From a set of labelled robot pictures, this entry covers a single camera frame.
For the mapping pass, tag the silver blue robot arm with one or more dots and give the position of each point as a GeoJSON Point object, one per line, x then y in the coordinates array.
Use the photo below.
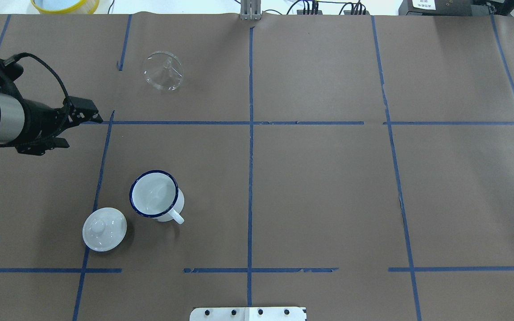
{"type": "Point", "coordinates": [44, 199]}

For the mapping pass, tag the aluminium frame post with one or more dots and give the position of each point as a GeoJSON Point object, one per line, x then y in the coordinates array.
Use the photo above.
{"type": "Point", "coordinates": [250, 10]}

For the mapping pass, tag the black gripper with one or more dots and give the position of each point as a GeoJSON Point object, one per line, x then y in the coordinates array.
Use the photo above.
{"type": "Point", "coordinates": [38, 123]}

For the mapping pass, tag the yellow tape roll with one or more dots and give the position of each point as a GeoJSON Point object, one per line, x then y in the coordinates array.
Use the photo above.
{"type": "Point", "coordinates": [65, 6]}

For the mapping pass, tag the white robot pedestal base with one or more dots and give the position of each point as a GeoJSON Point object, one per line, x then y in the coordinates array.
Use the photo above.
{"type": "Point", "coordinates": [290, 313]}

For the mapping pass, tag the black computer box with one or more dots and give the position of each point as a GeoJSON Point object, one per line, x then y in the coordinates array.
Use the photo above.
{"type": "Point", "coordinates": [443, 8]}

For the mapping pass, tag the white enamel mug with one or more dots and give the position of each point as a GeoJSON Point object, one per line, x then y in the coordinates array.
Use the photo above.
{"type": "Point", "coordinates": [155, 194]}

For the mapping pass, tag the white mug lid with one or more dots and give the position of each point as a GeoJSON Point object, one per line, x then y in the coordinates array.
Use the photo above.
{"type": "Point", "coordinates": [104, 229]}

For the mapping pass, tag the clear glass funnel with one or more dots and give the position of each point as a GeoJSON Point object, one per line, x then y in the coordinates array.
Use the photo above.
{"type": "Point", "coordinates": [163, 71]}

